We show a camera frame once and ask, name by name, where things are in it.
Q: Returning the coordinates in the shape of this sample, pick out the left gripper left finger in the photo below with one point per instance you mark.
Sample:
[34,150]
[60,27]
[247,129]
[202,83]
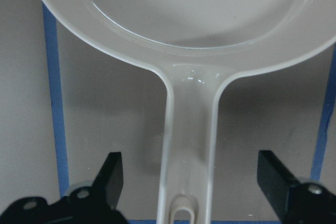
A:
[96,203]

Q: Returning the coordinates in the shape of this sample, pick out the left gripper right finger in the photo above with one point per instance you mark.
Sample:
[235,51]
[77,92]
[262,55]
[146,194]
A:
[292,199]

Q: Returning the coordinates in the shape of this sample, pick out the beige plastic dustpan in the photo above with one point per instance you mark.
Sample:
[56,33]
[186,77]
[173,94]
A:
[197,48]

